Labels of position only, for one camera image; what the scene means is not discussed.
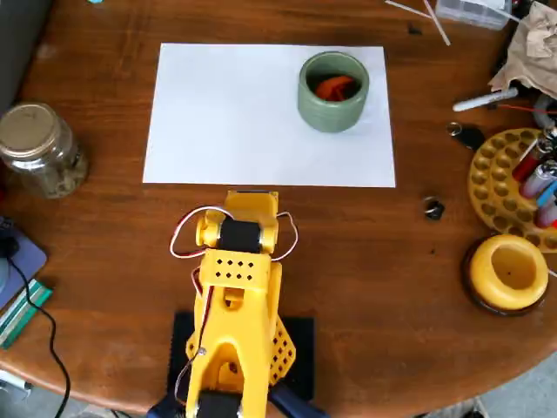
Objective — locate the pink red lighter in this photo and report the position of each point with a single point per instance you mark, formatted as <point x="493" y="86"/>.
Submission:
<point x="546" y="216"/>

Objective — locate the orange plastic boat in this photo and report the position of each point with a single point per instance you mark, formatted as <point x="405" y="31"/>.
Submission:
<point x="330" y="87"/>

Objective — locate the green ceramic cup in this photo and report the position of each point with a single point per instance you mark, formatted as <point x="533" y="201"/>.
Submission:
<point x="333" y="117"/>

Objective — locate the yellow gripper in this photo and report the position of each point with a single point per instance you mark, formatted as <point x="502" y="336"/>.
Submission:
<point x="253" y="198"/>

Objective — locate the white black-tipped device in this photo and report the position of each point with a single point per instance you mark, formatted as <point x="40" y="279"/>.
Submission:
<point x="13" y="383"/>

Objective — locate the white paper sheet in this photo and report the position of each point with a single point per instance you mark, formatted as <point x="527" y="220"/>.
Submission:
<point x="217" y="122"/>

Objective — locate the grey curved tube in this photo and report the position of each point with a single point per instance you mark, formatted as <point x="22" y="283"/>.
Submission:
<point x="539" y="111"/>

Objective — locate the glass jar with gold lid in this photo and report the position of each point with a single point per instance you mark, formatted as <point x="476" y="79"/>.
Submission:
<point x="37" y="148"/>

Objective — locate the tiny black clip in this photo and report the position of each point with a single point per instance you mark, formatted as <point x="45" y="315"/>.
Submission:
<point x="414" y="29"/>

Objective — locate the black key fob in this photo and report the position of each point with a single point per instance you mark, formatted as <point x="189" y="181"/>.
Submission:
<point x="472" y="137"/>

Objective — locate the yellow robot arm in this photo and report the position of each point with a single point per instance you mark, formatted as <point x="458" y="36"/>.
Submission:
<point x="235" y="331"/>

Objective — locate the purple notebook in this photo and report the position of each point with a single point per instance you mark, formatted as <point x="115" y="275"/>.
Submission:
<point x="28" y="257"/>

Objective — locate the blue clamp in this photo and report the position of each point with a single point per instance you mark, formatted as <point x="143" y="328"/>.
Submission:
<point x="296" y="405"/>
<point x="165" y="408"/>

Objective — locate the yellow round tape dispenser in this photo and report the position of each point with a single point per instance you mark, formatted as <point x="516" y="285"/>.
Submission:
<point x="500" y="312"/>

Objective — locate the yellow round holed holder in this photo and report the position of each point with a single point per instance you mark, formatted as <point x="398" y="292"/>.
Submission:
<point x="491" y="174"/>

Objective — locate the green white book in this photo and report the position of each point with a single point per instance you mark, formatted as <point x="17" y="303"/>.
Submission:
<point x="24" y="311"/>

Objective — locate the thin white stick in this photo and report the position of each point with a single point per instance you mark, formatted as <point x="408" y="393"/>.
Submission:
<point x="409" y="9"/>

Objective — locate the clear plastic box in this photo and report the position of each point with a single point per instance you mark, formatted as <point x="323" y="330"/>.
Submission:
<point x="470" y="13"/>

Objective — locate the white marker pen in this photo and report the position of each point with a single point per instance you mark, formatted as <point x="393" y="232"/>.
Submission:
<point x="478" y="101"/>

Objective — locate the crumpled brown paper bag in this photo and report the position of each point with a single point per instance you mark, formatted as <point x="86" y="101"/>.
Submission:
<point x="535" y="48"/>

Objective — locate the blue lighter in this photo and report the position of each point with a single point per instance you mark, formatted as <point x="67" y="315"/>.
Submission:
<point x="547" y="194"/>

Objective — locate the pink lighter with silver top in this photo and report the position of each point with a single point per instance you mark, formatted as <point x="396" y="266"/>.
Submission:
<point x="536" y="183"/>

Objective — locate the long white stick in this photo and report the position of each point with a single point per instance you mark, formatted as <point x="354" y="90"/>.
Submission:
<point x="439" y="25"/>

